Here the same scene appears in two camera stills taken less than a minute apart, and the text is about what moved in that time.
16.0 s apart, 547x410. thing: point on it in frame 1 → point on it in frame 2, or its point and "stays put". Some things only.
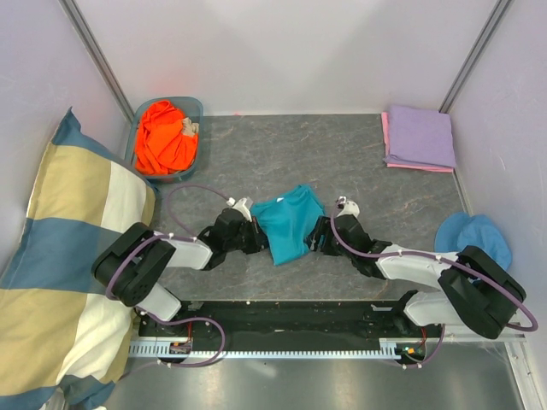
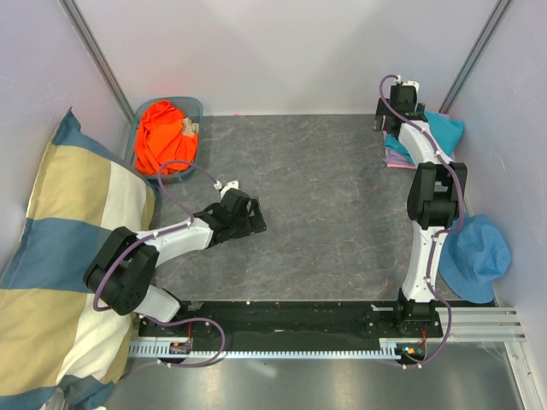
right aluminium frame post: x=500 y=8 stays put
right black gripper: x=320 y=227 → x=382 y=110
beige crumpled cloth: x=188 y=127 stays put
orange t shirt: x=161 y=145 stays put
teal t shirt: x=286 y=220 → x=448 y=132
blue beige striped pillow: x=64 y=338 stays put
